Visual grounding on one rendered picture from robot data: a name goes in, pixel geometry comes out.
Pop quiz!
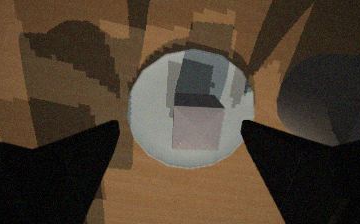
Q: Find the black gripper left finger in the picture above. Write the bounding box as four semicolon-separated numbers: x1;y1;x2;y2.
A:
0;120;120;224

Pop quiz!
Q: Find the pale grey round dish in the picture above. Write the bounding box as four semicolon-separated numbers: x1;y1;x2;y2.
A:
127;48;255;169

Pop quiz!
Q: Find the pale pink block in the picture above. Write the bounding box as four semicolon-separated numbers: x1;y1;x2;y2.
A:
172;93;225;151

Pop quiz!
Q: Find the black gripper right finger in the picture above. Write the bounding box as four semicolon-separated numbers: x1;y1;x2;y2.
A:
241;120;360;224

